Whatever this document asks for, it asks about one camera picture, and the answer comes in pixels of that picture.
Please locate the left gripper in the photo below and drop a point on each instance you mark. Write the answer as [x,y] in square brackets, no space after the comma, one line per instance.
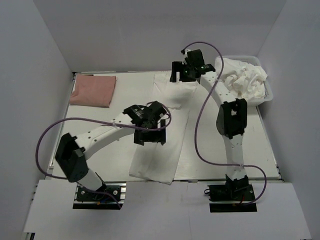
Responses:
[158,136]

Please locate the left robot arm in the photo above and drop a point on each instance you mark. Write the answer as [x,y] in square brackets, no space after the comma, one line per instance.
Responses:
[74,151]

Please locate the folded pink t shirt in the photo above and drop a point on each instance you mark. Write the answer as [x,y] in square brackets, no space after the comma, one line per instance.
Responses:
[93,91]

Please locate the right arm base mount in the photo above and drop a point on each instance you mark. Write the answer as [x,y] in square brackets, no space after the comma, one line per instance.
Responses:
[221,201]

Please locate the white plastic basket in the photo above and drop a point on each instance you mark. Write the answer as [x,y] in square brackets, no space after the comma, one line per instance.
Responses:
[260,82]

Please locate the crumpled white shirts in basket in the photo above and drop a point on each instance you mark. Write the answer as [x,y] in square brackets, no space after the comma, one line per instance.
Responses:
[243,78]

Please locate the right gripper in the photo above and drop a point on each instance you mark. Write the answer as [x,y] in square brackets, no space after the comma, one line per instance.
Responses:
[178,66]

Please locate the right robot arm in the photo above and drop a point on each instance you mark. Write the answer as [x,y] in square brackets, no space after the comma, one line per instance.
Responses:
[231,118]

